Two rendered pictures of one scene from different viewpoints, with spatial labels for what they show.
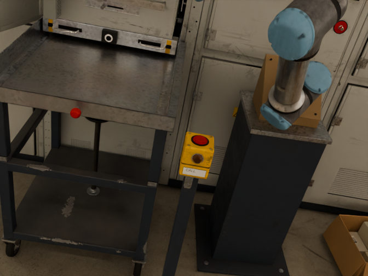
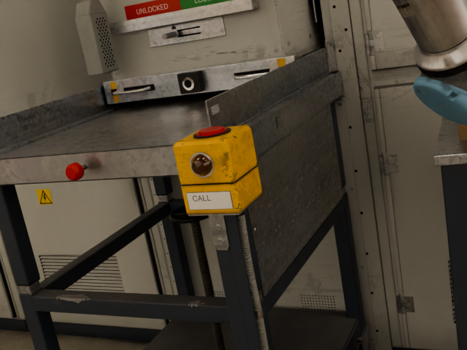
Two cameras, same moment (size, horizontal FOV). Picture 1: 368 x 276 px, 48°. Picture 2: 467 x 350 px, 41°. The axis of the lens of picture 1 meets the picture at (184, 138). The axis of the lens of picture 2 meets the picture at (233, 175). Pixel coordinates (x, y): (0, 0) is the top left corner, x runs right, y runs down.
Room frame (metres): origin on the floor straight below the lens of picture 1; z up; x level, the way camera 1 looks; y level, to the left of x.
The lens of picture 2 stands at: (0.26, -0.47, 1.05)
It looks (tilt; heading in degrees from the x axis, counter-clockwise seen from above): 15 degrees down; 31
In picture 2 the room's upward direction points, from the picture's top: 10 degrees counter-clockwise
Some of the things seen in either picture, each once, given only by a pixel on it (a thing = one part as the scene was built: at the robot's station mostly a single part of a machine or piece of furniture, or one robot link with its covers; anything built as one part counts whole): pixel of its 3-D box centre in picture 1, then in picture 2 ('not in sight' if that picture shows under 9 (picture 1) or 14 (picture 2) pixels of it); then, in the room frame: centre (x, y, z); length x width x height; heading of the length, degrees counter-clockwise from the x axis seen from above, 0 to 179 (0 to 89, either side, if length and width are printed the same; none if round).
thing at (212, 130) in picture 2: (200, 141); (212, 135); (0.94, -0.04, 0.90); 0.04 x 0.04 x 0.02
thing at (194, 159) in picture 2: (197, 159); (199, 166); (0.89, -0.05, 0.87); 0.03 x 0.01 x 0.03; 93
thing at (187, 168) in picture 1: (196, 155); (218, 169); (0.94, -0.04, 0.85); 0.08 x 0.08 x 0.10; 3
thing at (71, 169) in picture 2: (76, 111); (78, 170); (1.08, 0.35, 0.82); 0.04 x 0.03 x 0.03; 3
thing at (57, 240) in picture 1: (96, 141); (203, 264); (1.44, 0.37, 0.46); 0.64 x 0.58 x 0.66; 3
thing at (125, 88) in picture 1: (102, 65); (174, 123); (1.44, 0.37, 0.82); 0.68 x 0.62 x 0.06; 3
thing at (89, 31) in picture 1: (111, 33); (197, 80); (1.59, 0.38, 0.90); 0.54 x 0.05 x 0.06; 94
